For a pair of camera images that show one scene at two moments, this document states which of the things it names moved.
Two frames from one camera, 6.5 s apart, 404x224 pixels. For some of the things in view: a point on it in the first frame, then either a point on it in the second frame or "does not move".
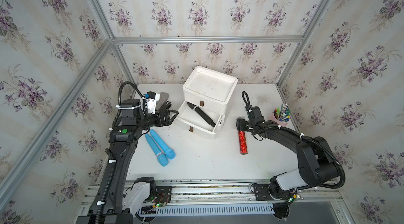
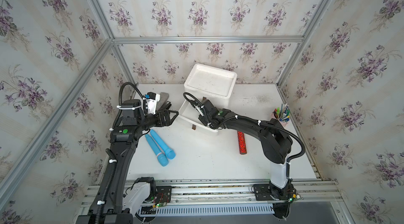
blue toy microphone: (162, 159) does not move
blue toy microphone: (170, 153) does not move
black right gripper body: (245, 125) → (204, 120)
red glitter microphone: (243, 149) does not move
